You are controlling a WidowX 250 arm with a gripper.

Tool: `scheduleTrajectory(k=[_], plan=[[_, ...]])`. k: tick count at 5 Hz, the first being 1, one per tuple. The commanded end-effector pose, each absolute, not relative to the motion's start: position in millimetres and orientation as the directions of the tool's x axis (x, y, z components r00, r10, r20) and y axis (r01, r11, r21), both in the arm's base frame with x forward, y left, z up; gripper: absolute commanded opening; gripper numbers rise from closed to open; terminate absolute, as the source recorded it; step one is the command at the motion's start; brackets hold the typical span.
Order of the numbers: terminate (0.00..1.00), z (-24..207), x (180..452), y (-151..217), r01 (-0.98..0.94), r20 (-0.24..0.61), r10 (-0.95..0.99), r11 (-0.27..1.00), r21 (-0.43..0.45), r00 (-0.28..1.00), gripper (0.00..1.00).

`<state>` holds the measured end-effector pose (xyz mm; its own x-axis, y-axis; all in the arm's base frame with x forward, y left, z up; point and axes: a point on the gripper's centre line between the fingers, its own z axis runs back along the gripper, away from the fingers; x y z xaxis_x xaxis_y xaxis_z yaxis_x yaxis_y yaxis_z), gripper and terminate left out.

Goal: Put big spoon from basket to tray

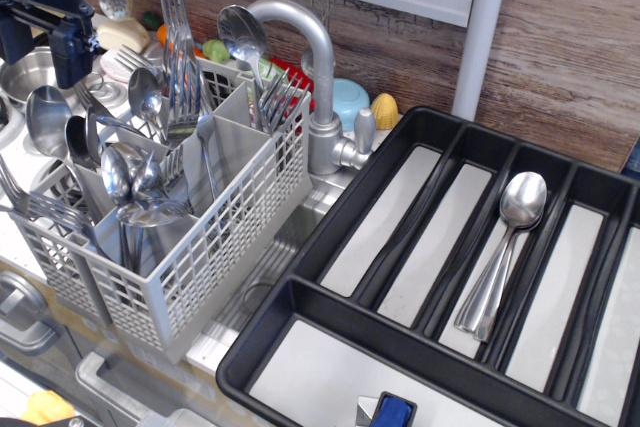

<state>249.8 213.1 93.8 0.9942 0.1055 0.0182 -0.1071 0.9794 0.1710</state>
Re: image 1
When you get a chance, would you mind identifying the tall steel spoon at back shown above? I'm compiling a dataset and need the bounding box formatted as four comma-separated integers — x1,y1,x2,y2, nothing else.
218,5,267,96

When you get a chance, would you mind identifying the grey plastic cutlery basket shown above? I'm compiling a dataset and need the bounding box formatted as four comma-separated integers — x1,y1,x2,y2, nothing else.
16,61,311,363

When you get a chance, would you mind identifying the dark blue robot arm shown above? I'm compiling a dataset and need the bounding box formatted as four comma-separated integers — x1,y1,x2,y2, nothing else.
1,0,98,89

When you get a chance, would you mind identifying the steel fork right compartment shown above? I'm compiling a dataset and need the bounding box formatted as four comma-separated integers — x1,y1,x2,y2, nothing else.
257,70,303,135

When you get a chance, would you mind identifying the steel spoon middle back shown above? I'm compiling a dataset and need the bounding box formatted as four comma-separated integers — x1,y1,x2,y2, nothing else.
128,68,168,145

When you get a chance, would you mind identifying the steel spoon in tray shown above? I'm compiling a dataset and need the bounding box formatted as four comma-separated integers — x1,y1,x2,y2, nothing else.
454,171,547,342

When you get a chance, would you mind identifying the blue object at bottom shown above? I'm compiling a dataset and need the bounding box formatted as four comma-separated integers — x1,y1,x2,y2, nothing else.
355,392,417,427

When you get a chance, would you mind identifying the yellow toy corn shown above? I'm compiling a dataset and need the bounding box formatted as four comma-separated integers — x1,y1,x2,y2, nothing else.
370,93,399,130

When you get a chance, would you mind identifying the white metal post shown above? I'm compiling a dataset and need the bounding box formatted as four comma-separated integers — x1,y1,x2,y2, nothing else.
452,0,503,121

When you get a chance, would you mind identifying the green toy vegetable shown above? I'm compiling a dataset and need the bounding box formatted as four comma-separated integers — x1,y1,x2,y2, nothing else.
201,39,231,63

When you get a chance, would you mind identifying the tall steel fork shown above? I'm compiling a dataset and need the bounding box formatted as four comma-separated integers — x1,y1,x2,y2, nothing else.
161,0,201,144

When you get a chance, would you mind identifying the light blue toy bowl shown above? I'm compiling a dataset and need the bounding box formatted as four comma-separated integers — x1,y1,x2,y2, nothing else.
333,78,370,123

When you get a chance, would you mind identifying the steel spoon front compartment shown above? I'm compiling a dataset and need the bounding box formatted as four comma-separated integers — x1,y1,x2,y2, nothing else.
101,144,133,271

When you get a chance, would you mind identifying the cream toy bread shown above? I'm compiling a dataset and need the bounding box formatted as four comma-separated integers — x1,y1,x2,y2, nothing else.
97,18,150,53

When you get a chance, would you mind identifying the silver toy faucet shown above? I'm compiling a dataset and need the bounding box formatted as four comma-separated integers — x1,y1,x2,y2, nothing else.
248,0,376,175

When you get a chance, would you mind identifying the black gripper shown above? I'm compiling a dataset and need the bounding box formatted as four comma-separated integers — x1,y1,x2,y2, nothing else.
1,0,98,89

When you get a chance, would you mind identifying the steel fork front left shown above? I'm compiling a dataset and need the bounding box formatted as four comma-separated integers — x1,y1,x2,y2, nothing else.
1,158,107,257

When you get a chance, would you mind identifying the dark steel spoon left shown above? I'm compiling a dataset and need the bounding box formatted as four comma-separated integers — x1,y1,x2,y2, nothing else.
65,115,99,171

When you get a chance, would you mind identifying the large steel spoon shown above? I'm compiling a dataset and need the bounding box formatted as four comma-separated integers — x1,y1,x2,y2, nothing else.
25,85,81,185

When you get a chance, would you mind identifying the steel cooking pot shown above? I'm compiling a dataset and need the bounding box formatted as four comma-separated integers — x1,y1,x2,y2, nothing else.
1,46,80,112

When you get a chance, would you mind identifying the black cutlery tray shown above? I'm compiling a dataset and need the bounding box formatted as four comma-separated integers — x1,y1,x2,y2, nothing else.
216,108,639,426

